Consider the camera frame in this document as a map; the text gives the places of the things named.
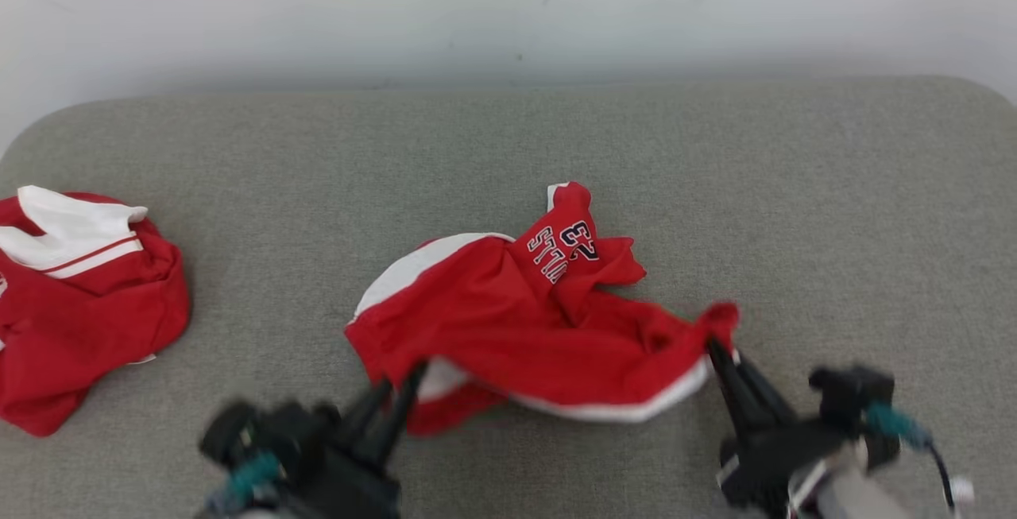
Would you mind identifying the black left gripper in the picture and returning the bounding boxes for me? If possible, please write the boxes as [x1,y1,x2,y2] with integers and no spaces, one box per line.
[254,362,428,519]

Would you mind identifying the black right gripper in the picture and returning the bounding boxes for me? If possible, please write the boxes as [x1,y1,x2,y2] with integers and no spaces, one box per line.
[706,340,863,516]

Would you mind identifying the red shorts with number print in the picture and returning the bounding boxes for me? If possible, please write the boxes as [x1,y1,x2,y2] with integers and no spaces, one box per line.
[344,181,741,436]

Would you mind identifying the red garment with white panel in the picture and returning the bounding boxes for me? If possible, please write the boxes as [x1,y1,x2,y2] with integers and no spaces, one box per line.
[0,185,191,438]

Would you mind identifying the black cable with teal plug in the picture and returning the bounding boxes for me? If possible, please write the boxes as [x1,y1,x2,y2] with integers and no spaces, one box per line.
[207,454,283,516]
[864,401,958,508]

